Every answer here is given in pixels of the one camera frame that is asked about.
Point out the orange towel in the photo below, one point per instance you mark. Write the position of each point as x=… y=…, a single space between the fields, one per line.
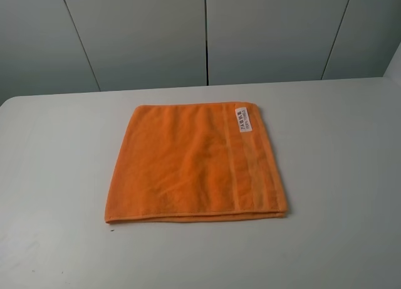
x=190 y=163

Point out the white towel label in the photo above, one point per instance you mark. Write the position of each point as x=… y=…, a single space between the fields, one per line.
x=243 y=119

